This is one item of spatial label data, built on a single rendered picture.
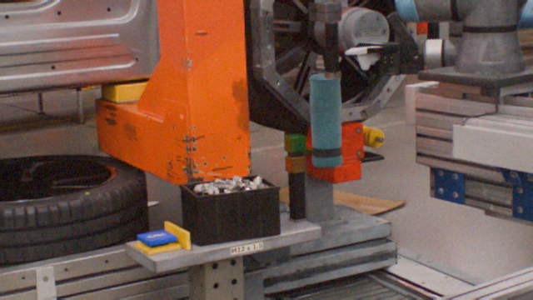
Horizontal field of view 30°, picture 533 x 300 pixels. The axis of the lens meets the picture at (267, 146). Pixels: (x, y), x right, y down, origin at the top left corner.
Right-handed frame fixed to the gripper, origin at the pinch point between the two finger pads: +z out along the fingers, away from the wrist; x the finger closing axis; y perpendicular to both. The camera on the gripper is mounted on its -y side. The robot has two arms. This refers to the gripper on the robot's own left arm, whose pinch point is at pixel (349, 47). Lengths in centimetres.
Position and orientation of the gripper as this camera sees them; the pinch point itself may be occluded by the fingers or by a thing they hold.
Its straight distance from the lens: 268.8
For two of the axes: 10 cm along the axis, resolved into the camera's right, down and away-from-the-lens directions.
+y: 0.4, 9.8, 2.0
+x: 2.5, -2.0, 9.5
